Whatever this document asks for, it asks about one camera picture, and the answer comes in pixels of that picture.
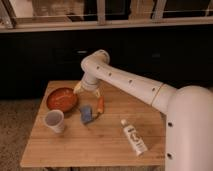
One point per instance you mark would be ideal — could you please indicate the orange handled tool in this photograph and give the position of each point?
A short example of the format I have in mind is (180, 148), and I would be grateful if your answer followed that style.
(100, 107)

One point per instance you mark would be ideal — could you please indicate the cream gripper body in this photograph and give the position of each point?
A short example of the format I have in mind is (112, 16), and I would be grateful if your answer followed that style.
(81, 86)

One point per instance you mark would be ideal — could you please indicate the orange ceramic bowl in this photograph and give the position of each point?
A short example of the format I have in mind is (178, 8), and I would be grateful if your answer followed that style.
(62, 99)

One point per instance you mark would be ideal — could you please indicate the dark cabinet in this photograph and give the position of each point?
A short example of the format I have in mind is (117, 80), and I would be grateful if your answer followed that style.
(176, 55)

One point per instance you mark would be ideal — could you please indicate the white plastic bottle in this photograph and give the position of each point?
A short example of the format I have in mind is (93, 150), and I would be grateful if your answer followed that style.
(134, 138)

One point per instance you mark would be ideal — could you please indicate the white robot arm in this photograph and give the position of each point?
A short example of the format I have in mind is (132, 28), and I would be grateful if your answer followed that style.
(188, 111)

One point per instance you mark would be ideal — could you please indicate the blue sponge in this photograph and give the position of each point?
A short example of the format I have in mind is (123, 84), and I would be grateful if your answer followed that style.
(86, 114)

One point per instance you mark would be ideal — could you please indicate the wooden table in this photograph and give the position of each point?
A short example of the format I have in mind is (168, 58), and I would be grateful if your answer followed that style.
(101, 142)

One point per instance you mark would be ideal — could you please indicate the white paper cup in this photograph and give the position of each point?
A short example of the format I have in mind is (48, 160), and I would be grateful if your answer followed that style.
(54, 119)

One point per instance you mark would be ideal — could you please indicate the white window frame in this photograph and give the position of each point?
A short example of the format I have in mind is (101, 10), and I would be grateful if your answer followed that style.
(49, 15)

